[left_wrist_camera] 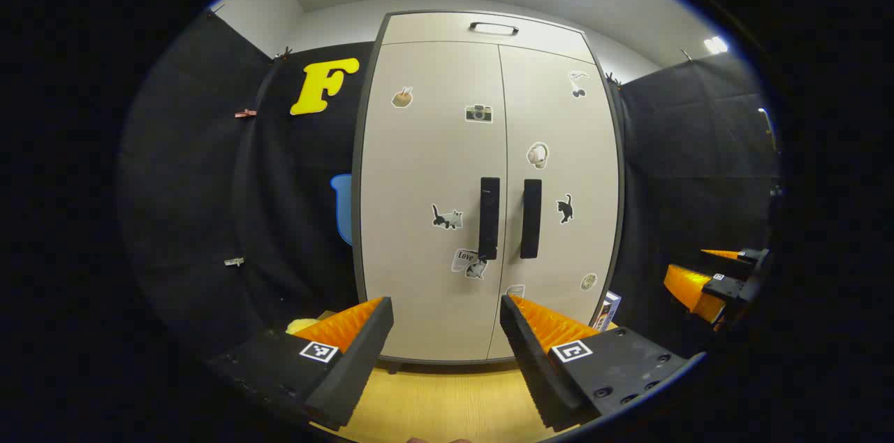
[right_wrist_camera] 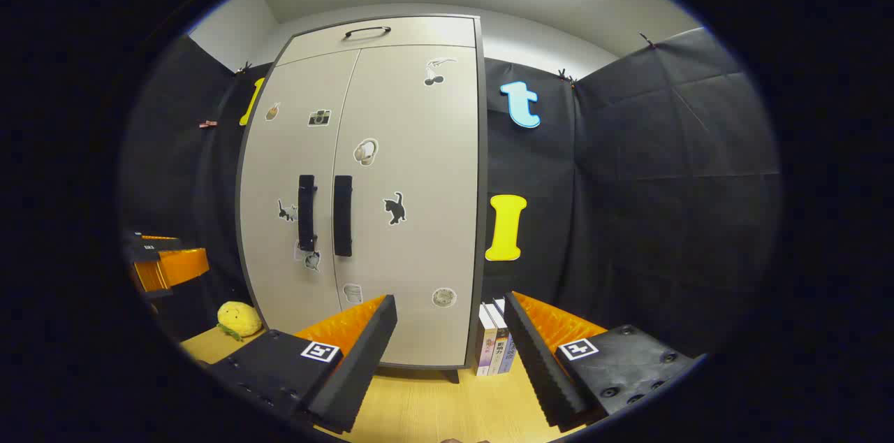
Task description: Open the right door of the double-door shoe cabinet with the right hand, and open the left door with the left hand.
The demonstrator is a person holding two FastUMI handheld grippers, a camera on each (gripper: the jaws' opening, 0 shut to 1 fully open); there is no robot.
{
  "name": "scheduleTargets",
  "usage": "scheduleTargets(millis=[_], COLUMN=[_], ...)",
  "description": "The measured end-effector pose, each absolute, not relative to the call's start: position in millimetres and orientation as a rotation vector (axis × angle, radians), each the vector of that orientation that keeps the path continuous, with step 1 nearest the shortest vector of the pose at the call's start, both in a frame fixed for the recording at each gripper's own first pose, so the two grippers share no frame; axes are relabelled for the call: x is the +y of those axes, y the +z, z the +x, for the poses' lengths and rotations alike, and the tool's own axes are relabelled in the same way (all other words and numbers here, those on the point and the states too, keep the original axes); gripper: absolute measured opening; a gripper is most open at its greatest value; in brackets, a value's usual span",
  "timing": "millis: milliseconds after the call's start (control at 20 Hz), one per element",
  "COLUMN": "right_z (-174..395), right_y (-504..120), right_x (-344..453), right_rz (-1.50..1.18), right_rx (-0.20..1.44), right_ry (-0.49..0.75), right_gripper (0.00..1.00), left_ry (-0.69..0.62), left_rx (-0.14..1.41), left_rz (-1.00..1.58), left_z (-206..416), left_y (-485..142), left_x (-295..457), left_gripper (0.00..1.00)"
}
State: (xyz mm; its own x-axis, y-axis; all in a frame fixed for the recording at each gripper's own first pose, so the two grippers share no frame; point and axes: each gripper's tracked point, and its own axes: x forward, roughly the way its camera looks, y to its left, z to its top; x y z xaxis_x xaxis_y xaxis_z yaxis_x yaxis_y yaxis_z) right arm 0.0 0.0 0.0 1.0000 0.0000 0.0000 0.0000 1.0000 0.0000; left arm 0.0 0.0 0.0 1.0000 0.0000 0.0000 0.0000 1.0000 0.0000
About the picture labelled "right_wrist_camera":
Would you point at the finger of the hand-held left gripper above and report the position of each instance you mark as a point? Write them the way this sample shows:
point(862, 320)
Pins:
point(157, 237)
point(178, 268)

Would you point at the black backdrop cloth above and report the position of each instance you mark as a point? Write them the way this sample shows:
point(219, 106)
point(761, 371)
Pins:
point(628, 184)

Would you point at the cabinet door with headphone sticker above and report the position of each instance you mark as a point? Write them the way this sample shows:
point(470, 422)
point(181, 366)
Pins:
point(419, 240)

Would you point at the white book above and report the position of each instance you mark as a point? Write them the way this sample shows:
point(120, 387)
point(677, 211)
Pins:
point(485, 345)
point(500, 345)

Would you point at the yellow plush toy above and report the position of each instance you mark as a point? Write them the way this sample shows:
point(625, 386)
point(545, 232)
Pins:
point(241, 317)

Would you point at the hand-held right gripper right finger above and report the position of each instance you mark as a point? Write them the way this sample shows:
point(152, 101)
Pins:
point(545, 366)

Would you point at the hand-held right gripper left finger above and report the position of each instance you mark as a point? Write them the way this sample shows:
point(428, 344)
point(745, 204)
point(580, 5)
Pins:
point(349, 373)

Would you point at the beige double-door shoe cabinet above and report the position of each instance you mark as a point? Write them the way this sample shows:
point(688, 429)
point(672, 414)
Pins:
point(433, 31)

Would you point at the cabinet door with camera sticker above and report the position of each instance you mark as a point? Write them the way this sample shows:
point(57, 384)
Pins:
point(279, 149)

